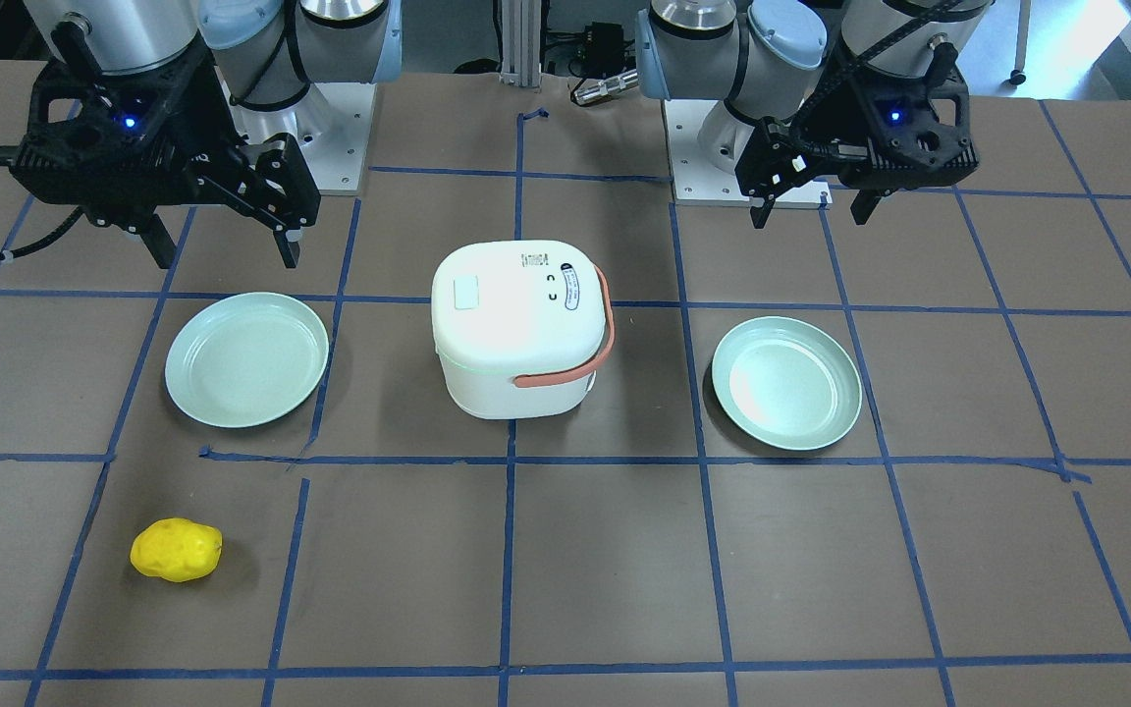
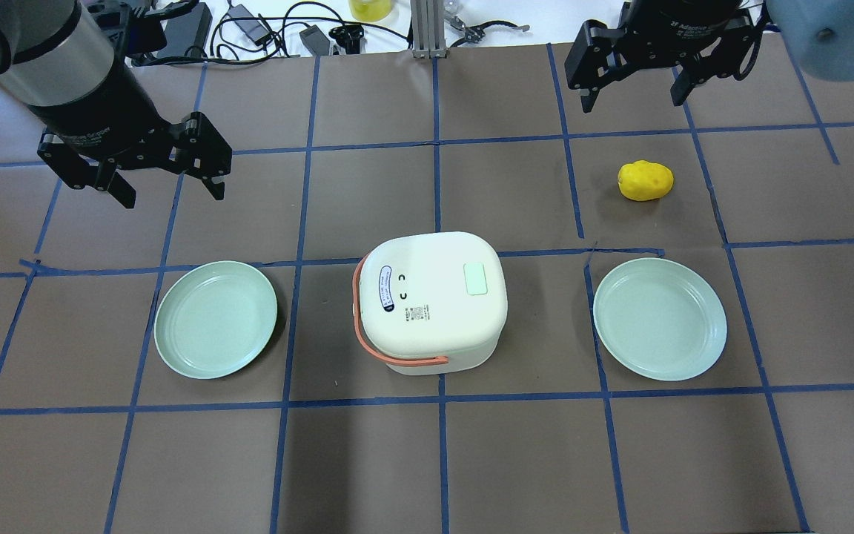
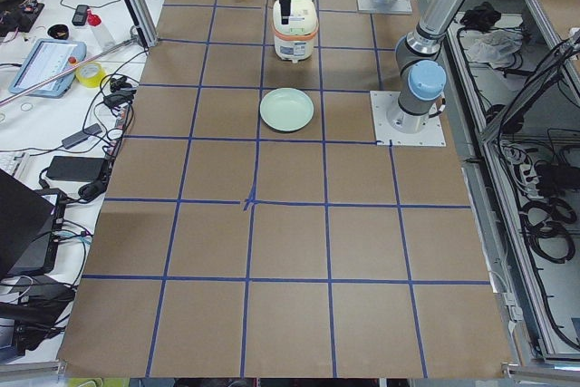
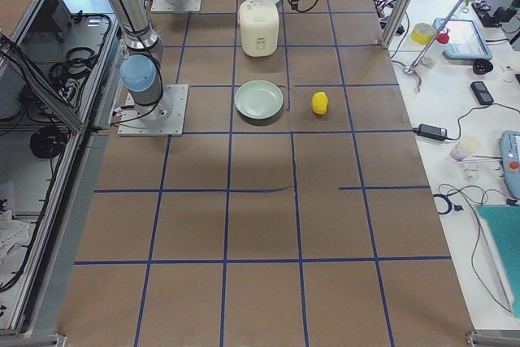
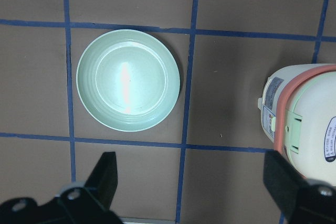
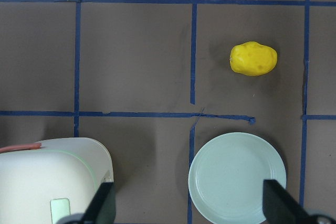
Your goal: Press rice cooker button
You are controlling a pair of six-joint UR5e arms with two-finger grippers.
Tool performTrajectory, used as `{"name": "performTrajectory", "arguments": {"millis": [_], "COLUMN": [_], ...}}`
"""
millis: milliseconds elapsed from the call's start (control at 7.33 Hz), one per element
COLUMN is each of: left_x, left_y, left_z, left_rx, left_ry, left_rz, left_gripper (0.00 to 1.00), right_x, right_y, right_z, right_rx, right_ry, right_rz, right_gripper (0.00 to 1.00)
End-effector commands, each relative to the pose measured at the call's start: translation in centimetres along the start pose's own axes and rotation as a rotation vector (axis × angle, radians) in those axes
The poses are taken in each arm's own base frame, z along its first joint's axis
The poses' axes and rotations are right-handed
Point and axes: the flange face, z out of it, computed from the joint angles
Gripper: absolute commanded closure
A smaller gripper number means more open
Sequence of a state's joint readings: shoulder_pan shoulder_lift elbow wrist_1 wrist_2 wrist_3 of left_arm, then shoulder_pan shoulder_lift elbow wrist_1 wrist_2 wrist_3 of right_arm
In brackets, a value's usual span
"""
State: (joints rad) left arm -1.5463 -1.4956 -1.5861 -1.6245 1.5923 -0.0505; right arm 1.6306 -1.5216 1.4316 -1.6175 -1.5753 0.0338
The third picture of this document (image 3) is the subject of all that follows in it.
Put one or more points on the white rice cooker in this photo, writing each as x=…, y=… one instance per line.
x=295, y=41

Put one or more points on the near mint green plate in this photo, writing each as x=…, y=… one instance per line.
x=286, y=109

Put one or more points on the red plastic object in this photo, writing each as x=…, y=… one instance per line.
x=93, y=20

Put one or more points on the black phone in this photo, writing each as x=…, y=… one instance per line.
x=80, y=15

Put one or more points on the yellow tape roll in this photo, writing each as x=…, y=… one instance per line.
x=90, y=75

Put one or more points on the white cloth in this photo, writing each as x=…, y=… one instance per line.
x=497, y=48

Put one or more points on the blue teach pendant near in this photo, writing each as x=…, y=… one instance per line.
x=48, y=58

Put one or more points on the black power adapter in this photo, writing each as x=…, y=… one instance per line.
x=67, y=168

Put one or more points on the metal rod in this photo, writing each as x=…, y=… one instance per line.
x=74, y=64

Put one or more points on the black laptop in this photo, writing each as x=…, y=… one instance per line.
x=30, y=220

